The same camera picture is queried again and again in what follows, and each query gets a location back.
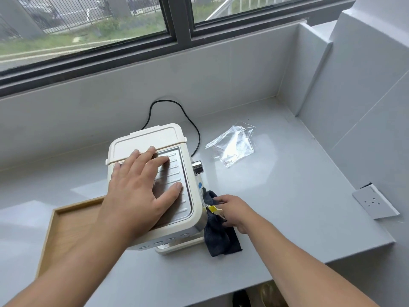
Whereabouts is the person's left hand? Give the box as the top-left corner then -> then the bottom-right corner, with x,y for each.
96,146 -> 183,236

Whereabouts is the person's right hand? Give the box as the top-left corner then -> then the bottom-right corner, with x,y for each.
212,195 -> 257,235

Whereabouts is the dark grey cloth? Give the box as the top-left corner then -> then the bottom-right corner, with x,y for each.
201,188 -> 243,258

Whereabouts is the cream coffee machine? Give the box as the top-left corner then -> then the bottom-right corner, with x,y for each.
105,123 -> 208,256

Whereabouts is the person's left forearm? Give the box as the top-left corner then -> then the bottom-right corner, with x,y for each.
0,217 -> 141,307

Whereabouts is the person's right forearm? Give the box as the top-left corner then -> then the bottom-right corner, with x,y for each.
238,216 -> 381,307

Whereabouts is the small yellow tag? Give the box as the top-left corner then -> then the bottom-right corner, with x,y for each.
206,204 -> 224,218

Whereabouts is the wooden tray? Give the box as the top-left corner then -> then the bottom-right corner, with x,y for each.
35,195 -> 110,279

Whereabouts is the clear plastic bag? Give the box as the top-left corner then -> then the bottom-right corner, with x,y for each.
205,123 -> 256,168

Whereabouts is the black metal fence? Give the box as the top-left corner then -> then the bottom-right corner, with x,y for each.
0,0 -> 162,40

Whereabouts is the black power cable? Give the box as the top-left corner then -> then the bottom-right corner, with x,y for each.
141,100 -> 201,157

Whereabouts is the dark window frame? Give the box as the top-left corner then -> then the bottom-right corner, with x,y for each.
0,0 -> 359,98

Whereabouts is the white wall socket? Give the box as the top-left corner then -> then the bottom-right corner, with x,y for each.
352,183 -> 401,220

